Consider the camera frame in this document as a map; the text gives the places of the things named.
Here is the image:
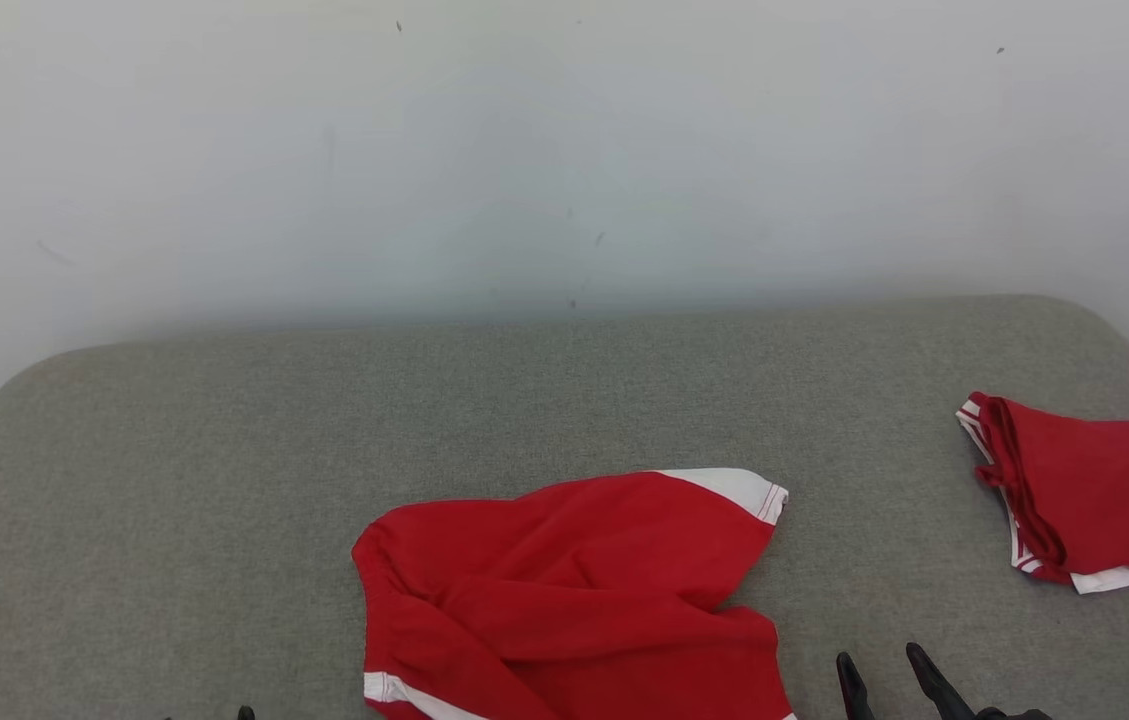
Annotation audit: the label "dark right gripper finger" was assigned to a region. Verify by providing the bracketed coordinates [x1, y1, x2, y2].
[834, 652, 877, 720]
[904, 642, 977, 720]

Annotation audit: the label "red Bulls 23 jersey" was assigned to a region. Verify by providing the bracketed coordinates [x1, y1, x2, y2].
[956, 390, 1129, 596]

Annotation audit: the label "grey fabric sofa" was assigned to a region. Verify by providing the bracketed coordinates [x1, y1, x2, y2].
[0, 295, 1129, 720]

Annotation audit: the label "red shorts with white band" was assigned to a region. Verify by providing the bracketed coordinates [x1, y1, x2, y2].
[351, 467, 798, 720]

